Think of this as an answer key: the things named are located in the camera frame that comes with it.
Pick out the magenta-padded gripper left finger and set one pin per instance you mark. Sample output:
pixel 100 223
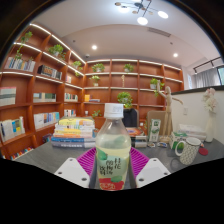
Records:
pixel 71 171

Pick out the dark blue chair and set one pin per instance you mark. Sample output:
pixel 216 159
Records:
pixel 130 117

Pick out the wooden shelf unit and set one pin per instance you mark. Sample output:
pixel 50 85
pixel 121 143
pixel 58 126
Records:
pixel 50 93

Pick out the wooden artist mannequin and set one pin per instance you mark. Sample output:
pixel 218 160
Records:
pixel 168 110

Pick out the tall green white carton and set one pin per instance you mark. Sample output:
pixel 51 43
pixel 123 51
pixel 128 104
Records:
pixel 154 130

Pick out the white ceramic vase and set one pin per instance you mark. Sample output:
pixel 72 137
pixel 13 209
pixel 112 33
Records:
pixel 210 128

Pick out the white wall socket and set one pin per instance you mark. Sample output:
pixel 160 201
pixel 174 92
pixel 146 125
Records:
pixel 185 111

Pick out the ceiling air vent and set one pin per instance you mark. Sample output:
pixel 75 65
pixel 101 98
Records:
pixel 159 32

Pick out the colourful book stack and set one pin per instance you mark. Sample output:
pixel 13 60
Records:
pixel 73 133

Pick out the window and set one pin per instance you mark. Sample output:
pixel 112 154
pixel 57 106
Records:
pixel 221 76

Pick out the black ceiling track rail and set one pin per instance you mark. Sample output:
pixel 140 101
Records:
pixel 208 64

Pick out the recessed ceiling light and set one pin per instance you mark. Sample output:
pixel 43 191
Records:
pixel 94 47
pixel 175 55

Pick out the clear drink bottle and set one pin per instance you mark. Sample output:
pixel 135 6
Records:
pixel 112 150

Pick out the branched ceiling lamp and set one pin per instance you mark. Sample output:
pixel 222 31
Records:
pixel 142 20

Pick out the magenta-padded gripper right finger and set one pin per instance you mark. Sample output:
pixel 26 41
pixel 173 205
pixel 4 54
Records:
pixel 153 171

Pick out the grey curtain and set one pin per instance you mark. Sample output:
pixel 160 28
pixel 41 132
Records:
pixel 206 78

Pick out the green white box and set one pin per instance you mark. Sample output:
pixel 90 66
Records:
pixel 175 138

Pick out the white patterned mug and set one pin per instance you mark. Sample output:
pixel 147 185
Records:
pixel 190 151

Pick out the flat round red coaster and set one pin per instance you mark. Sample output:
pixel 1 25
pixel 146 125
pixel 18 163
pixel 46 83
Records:
pixel 203 151

